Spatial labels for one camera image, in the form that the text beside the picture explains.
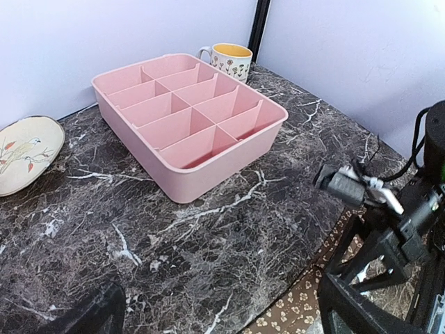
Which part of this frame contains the right black frame post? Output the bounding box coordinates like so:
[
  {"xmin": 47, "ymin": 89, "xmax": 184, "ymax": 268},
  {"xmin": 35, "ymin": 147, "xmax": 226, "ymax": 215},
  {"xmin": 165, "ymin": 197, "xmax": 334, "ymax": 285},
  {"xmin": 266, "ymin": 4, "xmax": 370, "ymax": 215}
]
[{"xmin": 248, "ymin": 0, "xmax": 271, "ymax": 63}]

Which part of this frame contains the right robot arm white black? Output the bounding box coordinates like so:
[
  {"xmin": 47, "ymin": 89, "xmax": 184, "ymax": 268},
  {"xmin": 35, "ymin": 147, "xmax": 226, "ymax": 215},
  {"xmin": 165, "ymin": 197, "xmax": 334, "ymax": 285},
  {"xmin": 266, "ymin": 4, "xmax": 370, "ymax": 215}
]
[{"xmin": 314, "ymin": 102, "xmax": 444, "ymax": 333}]

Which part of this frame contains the white mug yellow inside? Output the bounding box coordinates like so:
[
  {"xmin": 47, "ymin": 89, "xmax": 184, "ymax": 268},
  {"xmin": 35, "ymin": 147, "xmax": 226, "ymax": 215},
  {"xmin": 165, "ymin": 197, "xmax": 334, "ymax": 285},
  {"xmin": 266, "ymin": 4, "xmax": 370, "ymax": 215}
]
[{"xmin": 196, "ymin": 43, "xmax": 253, "ymax": 83}]

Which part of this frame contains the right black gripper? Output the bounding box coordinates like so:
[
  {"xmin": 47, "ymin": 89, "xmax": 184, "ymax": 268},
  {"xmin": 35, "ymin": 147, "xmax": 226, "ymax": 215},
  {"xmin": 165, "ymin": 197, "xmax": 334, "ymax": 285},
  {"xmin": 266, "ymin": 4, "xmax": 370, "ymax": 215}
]
[{"xmin": 318, "ymin": 172, "xmax": 444, "ymax": 333}]

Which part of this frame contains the brown floral tie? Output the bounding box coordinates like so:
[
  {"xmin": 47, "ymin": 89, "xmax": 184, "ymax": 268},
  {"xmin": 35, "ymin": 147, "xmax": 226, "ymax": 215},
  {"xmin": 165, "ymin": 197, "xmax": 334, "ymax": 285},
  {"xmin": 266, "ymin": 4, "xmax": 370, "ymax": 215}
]
[{"xmin": 250, "ymin": 205, "xmax": 411, "ymax": 334}]

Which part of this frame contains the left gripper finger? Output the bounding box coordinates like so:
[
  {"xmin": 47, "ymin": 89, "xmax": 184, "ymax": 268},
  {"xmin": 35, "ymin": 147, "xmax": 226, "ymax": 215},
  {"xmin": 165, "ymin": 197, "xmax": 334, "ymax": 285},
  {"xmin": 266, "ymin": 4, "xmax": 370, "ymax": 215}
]
[{"xmin": 44, "ymin": 282, "xmax": 126, "ymax": 333}]

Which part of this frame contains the round floral plate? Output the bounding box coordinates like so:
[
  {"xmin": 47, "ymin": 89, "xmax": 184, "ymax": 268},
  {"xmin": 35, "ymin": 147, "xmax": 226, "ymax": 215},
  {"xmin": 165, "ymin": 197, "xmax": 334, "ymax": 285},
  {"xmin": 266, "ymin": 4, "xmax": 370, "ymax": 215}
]
[{"xmin": 1, "ymin": 116, "xmax": 65, "ymax": 197}]

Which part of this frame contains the pink divided organizer tray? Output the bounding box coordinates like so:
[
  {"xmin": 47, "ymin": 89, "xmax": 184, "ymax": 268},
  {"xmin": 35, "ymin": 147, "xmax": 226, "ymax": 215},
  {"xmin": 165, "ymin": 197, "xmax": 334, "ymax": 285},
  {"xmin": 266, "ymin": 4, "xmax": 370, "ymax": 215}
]
[{"xmin": 92, "ymin": 54, "xmax": 289, "ymax": 204}]

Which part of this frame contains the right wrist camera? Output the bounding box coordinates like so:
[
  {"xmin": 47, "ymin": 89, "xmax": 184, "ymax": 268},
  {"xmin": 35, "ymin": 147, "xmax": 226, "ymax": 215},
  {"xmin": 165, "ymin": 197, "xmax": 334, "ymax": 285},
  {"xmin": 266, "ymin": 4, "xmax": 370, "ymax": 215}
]
[{"xmin": 313, "ymin": 160, "xmax": 404, "ymax": 215}]

